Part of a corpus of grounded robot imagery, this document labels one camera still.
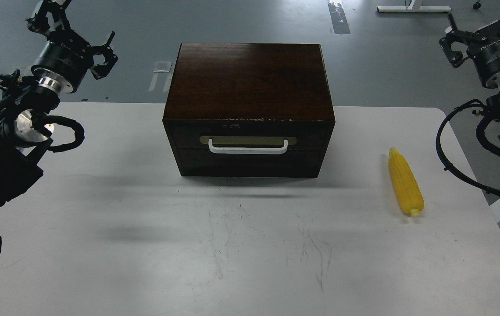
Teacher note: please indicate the white table leg base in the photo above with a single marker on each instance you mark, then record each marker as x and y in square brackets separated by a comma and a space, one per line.
[413, 6]

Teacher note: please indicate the wooden drawer with white handle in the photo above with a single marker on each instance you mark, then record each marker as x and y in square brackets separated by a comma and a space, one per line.
[298, 156]

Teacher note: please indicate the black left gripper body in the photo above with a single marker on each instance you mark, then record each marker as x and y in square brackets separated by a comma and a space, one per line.
[66, 54]

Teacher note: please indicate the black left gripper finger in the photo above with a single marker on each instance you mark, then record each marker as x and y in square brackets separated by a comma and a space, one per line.
[102, 70]
[49, 16]

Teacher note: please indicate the dark wooden drawer cabinet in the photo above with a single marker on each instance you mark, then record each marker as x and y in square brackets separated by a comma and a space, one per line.
[249, 89]

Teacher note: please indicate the yellow corn cob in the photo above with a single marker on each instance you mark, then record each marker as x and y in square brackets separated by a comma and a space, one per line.
[408, 193]

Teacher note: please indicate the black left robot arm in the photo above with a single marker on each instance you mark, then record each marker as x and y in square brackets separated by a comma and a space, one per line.
[27, 128]

